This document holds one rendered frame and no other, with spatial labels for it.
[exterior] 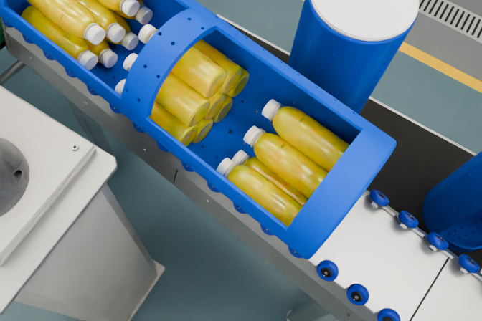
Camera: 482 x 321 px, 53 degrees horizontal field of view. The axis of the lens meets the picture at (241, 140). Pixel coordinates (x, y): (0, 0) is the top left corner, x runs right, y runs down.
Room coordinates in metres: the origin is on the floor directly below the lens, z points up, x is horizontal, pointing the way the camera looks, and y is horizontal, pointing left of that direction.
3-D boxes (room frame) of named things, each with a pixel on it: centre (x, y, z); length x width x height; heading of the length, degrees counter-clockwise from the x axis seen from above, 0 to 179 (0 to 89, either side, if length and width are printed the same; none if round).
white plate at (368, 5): (0.87, -0.26, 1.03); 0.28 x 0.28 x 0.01
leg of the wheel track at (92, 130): (0.69, 0.54, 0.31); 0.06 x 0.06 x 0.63; 58
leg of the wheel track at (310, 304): (0.18, -0.30, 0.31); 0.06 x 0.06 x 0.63; 58
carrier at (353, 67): (0.87, -0.26, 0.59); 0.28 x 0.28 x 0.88
